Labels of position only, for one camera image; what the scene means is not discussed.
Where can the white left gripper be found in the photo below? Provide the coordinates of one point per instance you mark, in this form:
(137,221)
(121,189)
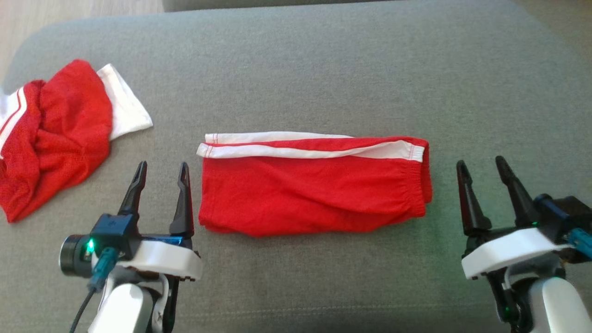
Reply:
(162,259)

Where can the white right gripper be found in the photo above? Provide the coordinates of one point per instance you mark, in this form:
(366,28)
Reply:
(508,252)

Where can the red white jersey shirt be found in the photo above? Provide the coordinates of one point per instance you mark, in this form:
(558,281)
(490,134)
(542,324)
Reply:
(60,138)

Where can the red shorts white trim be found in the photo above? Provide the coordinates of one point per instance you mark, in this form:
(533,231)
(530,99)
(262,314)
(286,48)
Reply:
(314,194)

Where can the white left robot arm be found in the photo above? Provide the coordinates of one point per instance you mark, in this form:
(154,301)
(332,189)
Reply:
(122,310)

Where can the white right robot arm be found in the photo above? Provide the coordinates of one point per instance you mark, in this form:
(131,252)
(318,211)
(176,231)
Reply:
(555,305)

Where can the large grey sofa ottoman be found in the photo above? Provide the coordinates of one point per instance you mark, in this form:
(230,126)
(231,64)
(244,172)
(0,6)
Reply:
(296,69)

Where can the grey sofa seat cushion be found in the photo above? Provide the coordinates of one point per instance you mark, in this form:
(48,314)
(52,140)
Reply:
(259,3)

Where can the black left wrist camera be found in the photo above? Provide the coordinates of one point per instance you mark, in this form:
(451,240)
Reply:
(113,231)

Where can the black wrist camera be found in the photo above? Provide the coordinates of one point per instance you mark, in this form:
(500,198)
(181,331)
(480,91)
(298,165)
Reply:
(564,215)
(113,231)

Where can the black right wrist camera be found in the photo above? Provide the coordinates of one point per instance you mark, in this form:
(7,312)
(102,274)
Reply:
(564,215)

